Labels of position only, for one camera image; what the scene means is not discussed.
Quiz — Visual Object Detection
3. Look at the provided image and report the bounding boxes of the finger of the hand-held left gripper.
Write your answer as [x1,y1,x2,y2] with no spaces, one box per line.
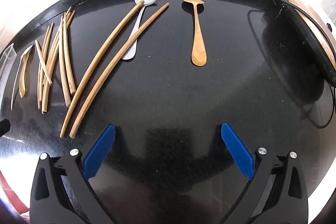
[0,120,11,136]

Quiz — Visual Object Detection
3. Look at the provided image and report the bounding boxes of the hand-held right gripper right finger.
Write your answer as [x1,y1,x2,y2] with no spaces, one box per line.
[220,122,309,224]

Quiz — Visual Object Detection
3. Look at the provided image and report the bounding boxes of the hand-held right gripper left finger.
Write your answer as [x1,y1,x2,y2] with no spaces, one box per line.
[30,124,116,224]

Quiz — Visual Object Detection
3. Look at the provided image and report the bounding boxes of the long wooden chopstick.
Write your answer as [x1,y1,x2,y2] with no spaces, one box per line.
[69,2,170,139]
[60,0,145,138]

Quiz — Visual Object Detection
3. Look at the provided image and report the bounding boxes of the bundle of thin wooden chopsticks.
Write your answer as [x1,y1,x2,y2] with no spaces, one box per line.
[35,22,55,110]

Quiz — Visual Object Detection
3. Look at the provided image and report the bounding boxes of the clear plastic container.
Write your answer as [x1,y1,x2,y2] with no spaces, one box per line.
[0,43,15,119]

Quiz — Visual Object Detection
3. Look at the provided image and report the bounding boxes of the pile of wooden chopsticks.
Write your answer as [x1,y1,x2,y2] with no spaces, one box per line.
[41,6,77,113]

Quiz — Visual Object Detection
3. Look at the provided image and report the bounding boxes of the red object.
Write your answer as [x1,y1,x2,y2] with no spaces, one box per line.
[0,169,29,214]

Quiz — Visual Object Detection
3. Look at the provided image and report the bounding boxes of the wooden board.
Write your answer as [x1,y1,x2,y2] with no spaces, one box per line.
[274,0,336,69]

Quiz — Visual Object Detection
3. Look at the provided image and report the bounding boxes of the black cable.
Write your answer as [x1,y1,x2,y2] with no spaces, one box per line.
[259,0,336,56]

